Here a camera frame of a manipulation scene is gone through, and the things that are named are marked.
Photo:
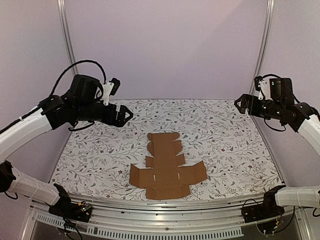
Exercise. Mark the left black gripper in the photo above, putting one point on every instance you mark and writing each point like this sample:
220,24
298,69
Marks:
111,120

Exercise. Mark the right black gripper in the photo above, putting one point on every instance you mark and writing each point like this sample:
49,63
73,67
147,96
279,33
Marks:
250,105

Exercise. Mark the brown cardboard box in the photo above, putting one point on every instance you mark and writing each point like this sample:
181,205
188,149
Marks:
165,175

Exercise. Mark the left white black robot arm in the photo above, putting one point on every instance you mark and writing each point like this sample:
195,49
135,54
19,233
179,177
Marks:
87,100

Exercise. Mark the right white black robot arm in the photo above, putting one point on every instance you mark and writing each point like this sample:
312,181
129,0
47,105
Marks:
276,101

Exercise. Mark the floral patterned table mat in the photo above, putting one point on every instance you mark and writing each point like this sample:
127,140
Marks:
96,161

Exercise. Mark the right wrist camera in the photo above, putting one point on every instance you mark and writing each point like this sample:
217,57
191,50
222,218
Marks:
262,87

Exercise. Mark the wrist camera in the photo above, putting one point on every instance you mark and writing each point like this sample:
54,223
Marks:
262,87
109,89

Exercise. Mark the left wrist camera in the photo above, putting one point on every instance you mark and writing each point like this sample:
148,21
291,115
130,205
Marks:
109,89

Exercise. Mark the right aluminium frame post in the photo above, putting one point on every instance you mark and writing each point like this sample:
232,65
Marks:
264,42

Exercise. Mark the aluminium frame post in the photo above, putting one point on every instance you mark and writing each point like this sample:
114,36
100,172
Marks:
62,12
264,42

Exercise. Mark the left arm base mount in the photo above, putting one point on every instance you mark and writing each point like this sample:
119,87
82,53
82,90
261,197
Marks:
80,211

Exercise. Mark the aluminium front rail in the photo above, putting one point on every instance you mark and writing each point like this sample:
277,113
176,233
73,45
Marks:
116,219

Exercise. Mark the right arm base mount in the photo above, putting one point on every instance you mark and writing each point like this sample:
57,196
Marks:
268,218

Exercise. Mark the left aluminium frame post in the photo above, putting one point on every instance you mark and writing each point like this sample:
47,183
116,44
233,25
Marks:
62,12

